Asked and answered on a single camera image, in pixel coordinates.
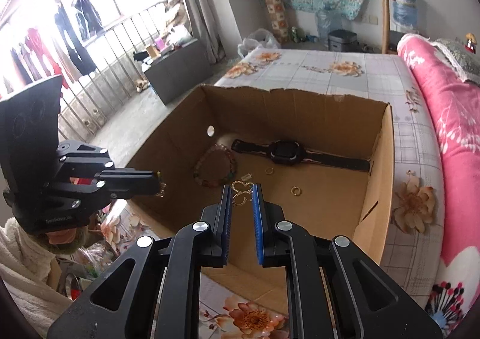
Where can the brown cardboard box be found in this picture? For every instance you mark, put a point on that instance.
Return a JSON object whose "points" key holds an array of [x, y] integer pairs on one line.
{"points": [[330, 211]]}

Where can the black cloth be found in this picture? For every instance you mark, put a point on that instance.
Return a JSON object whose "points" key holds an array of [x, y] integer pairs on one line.
{"points": [[140, 55]]}

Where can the clear water jug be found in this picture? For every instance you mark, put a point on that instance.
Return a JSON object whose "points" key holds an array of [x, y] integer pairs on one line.
{"points": [[330, 23]]}

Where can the grey lace cloth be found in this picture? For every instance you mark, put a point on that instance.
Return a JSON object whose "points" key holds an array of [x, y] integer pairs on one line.
{"points": [[459, 57]]}

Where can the wall socket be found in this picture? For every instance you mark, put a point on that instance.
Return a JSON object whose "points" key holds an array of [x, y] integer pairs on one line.
{"points": [[369, 19]]}

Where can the pile of sacks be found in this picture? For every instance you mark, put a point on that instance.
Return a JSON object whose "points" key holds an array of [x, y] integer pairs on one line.
{"points": [[176, 12]]}

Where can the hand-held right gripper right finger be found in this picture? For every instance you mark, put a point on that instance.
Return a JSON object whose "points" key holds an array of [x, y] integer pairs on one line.
{"points": [[258, 219]]}

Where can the dark low cabinet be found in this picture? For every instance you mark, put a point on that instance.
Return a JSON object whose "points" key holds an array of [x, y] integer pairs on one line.
{"points": [[180, 72]]}

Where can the metal balcony railing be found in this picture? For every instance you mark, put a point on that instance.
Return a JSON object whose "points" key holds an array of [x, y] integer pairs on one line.
{"points": [[112, 29]]}

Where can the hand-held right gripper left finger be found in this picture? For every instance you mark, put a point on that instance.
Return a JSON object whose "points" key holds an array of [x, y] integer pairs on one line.
{"points": [[227, 219]]}

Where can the dark hanging jacket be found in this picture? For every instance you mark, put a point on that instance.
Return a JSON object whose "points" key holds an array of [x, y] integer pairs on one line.
{"points": [[88, 12]]}

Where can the pink floral blanket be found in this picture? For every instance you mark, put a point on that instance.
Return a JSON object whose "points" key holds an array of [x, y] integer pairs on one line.
{"points": [[461, 174]]}

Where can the white plastic bag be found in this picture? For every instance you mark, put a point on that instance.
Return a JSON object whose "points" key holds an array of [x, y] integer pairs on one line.
{"points": [[258, 42]]}

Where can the blue water bottle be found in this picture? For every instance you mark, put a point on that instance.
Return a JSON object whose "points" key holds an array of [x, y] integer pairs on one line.
{"points": [[404, 8]]}

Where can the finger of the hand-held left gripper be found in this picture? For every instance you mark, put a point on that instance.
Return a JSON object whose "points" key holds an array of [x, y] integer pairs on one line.
{"points": [[127, 176], [127, 190]]}

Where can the person's left hand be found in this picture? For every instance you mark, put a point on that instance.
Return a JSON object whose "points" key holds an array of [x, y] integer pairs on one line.
{"points": [[63, 237]]}

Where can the red hanging garment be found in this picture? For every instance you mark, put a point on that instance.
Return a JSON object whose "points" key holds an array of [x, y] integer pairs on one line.
{"points": [[41, 50]]}

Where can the gold openwork brooch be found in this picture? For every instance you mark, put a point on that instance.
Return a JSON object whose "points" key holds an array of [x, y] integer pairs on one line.
{"points": [[242, 189]]}

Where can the dark trash bin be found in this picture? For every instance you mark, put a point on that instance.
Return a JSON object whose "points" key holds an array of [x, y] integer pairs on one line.
{"points": [[342, 40]]}

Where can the patterned orange roll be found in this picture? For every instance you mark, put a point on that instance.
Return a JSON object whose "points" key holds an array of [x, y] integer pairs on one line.
{"points": [[275, 8]]}

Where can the small green bottles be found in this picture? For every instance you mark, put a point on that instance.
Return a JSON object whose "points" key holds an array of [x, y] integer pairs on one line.
{"points": [[297, 35]]}

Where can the black smartwatch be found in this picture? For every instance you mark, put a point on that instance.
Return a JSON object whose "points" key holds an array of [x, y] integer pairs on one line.
{"points": [[285, 153]]}

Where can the black hanging pants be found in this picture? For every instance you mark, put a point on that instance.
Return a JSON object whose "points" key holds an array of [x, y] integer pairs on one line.
{"points": [[75, 50]]}

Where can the floral grey plaid table cover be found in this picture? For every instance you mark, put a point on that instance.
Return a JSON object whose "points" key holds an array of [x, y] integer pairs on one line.
{"points": [[300, 68]]}

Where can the wooden chair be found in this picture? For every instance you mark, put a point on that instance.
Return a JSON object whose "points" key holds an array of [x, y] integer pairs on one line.
{"points": [[384, 16]]}

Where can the small figurine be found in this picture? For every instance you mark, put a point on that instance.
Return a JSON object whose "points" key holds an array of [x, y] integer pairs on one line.
{"points": [[470, 42]]}

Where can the pair of beige shoes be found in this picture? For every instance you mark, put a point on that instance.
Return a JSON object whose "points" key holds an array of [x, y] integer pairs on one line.
{"points": [[140, 85]]}

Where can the grey curtain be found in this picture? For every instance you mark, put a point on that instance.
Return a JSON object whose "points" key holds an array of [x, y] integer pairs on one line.
{"points": [[202, 5]]}

